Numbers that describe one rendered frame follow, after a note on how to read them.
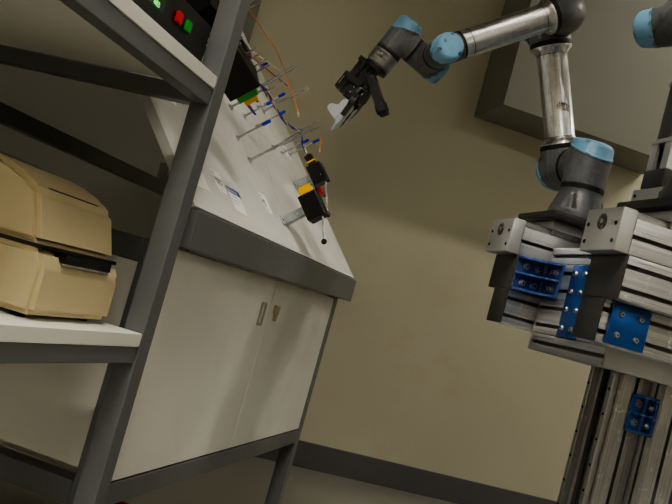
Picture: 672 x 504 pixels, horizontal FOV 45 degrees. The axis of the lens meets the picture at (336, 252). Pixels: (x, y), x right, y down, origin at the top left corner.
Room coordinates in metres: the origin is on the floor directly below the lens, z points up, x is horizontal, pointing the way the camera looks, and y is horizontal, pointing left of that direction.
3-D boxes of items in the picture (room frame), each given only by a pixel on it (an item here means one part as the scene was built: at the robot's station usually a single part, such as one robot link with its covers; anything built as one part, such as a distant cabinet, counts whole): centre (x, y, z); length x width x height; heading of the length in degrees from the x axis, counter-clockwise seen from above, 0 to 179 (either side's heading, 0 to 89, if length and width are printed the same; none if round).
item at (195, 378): (1.61, 0.19, 0.60); 0.55 x 0.02 x 0.39; 165
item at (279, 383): (2.14, 0.04, 0.60); 0.55 x 0.03 x 0.39; 165
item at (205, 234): (1.87, 0.10, 0.83); 1.18 x 0.05 x 0.06; 165
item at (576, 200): (2.17, -0.60, 1.21); 0.15 x 0.15 x 0.10
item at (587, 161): (2.18, -0.59, 1.33); 0.13 x 0.12 x 0.14; 13
